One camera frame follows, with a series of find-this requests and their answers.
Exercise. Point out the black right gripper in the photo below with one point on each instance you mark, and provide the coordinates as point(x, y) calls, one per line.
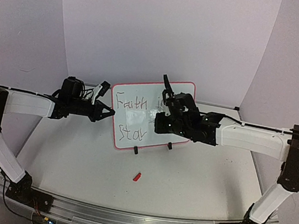
point(171, 101)

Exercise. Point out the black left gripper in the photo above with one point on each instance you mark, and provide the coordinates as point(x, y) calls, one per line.
point(96, 113)

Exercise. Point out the pink framed whiteboard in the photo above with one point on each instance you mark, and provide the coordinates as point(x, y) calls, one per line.
point(135, 105)

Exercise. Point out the red marker cap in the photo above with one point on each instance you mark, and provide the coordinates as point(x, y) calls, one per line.
point(137, 177)

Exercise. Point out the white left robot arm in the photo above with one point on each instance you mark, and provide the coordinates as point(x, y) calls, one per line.
point(14, 101)

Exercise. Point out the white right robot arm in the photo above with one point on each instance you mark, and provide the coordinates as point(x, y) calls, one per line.
point(280, 146)

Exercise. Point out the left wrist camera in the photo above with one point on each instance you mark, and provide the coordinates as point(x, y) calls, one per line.
point(99, 90)

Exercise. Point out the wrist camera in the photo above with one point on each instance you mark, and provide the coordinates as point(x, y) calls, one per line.
point(99, 90)
point(167, 94)

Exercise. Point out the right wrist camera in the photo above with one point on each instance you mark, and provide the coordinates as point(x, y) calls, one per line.
point(167, 94)

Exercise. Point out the wire whiteboard stand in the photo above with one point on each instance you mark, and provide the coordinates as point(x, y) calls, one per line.
point(169, 146)

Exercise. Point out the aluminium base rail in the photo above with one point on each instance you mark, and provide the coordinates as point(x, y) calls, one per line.
point(134, 222)

